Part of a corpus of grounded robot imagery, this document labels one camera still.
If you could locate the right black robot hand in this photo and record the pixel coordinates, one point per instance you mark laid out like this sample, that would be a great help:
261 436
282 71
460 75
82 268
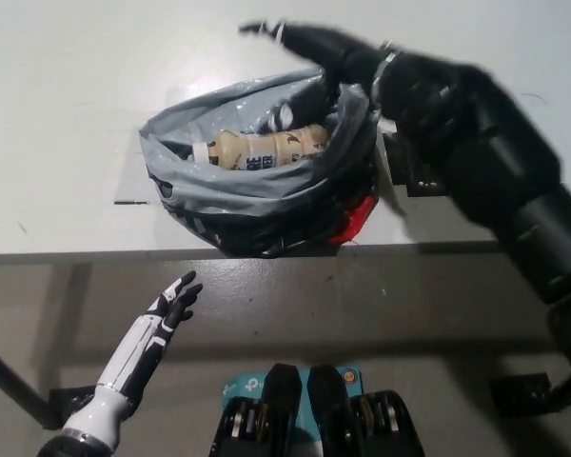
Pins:
423 105

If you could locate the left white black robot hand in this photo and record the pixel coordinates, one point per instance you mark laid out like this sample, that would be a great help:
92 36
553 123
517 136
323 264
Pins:
157 328

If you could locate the beige protein shake bottle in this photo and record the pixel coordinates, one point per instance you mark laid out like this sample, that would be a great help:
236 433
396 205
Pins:
266 148

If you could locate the grey black plastic bag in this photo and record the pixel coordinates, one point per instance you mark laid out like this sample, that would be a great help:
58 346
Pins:
247 200

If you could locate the black tape square marker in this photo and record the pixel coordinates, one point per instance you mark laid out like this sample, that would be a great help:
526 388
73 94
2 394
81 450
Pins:
426 188

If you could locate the teal printed box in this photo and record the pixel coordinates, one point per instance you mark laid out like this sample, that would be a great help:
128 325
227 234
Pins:
238 388

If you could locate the black metal table leg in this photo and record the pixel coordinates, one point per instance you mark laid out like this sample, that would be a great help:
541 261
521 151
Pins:
14 381

